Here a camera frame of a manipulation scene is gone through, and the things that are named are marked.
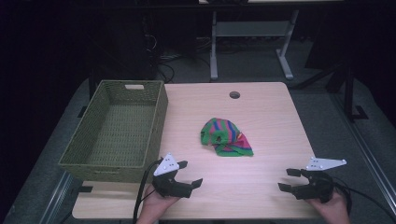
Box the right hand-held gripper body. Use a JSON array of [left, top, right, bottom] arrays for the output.
[[291, 157, 347, 204]]

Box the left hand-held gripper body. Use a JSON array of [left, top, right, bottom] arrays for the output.
[[151, 152, 193, 199]]

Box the striped knit pet sweater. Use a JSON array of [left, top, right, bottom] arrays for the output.
[[200, 117, 254, 158]]

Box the person's left hand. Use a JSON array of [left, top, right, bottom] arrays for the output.
[[141, 183, 182, 219]]

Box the person's right hand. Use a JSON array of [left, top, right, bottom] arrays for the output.
[[305, 189, 351, 222]]

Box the green woven basket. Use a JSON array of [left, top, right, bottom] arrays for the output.
[[58, 79, 169, 184]]

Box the black metal stand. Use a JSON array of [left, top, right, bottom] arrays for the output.
[[325, 60, 370, 123]]

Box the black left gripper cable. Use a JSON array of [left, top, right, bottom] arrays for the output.
[[132, 158, 164, 224]]

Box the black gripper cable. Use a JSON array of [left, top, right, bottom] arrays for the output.
[[332, 177, 396, 220], [132, 158, 164, 224]]

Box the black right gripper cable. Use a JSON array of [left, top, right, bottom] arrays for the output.
[[332, 177, 396, 220]]

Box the aluminium rail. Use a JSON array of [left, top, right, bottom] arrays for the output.
[[38, 171, 78, 224], [330, 91, 396, 217]]

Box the bundle of floor cables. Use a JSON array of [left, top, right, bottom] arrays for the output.
[[143, 34, 213, 84]]

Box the grey metal desk frame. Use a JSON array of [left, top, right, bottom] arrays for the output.
[[209, 8, 301, 81]]

